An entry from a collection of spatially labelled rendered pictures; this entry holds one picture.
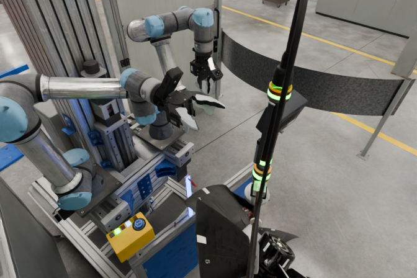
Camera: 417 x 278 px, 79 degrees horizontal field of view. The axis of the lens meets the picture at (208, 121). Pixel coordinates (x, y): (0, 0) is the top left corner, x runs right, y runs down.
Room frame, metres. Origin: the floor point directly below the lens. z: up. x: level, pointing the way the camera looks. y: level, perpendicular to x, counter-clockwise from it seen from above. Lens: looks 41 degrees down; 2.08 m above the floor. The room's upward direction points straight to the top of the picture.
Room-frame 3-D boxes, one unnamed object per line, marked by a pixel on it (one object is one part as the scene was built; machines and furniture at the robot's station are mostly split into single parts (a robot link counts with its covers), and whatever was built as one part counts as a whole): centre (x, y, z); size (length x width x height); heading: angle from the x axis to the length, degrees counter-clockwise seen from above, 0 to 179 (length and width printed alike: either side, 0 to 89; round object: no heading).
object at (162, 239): (0.74, 0.02, 0.82); 0.90 x 0.04 x 0.08; 131
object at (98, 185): (0.72, 0.58, 1.09); 0.15 x 0.15 x 0.10
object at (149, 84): (0.65, 0.17, 1.64); 0.08 x 0.05 x 0.08; 141
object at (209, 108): (0.57, 0.00, 1.64); 0.09 x 0.03 x 0.06; 78
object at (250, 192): (0.40, -0.13, 1.50); 0.09 x 0.07 x 0.10; 166
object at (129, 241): (0.48, 0.32, 1.02); 0.16 x 0.10 x 0.11; 131
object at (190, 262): (0.74, 0.02, 0.45); 0.82 x 0.02 x 0.66; 131
